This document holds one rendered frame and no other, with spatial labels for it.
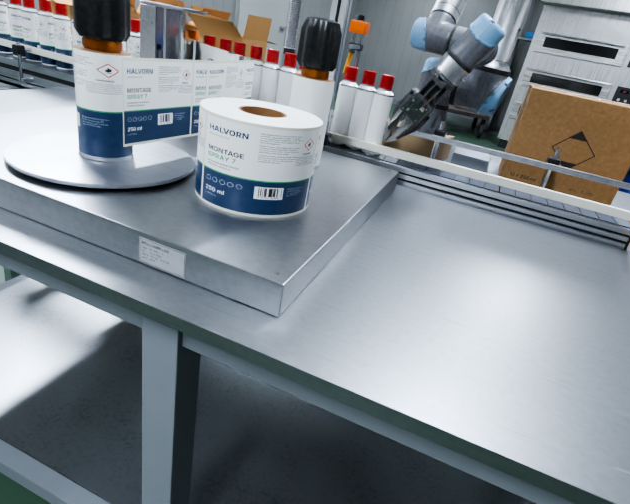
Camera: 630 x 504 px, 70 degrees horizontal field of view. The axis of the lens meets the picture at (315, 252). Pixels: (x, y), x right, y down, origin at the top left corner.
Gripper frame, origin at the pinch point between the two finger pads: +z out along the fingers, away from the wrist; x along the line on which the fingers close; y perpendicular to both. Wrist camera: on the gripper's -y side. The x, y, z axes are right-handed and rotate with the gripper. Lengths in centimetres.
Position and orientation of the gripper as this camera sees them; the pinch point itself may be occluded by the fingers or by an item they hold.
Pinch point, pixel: (389, 136)
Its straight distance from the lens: 126.4
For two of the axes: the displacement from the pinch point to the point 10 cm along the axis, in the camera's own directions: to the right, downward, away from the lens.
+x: 7.0, 7.1, -0.1
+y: -3.7, 3.6, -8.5
